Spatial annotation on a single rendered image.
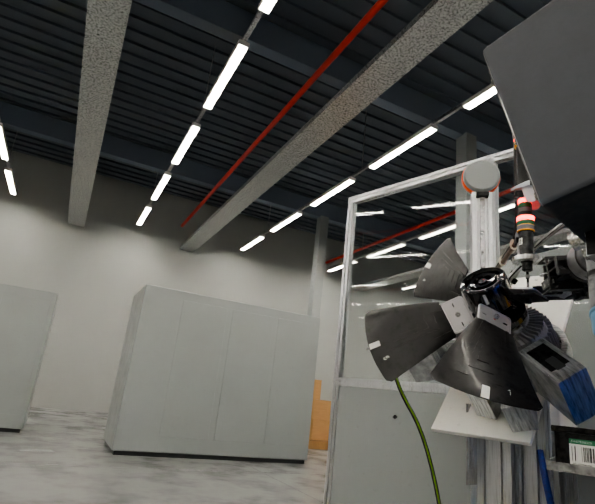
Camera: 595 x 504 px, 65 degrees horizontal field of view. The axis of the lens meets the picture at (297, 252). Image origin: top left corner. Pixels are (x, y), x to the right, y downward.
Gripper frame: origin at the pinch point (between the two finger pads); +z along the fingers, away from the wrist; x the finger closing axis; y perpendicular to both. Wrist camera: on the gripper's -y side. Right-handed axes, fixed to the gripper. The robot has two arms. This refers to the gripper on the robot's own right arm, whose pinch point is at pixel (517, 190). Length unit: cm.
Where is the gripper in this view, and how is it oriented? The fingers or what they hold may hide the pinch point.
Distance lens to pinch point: 142.6
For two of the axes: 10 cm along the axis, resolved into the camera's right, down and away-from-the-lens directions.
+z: -7.9, 0.8, 6.0
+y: -1.2, 9.5, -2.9
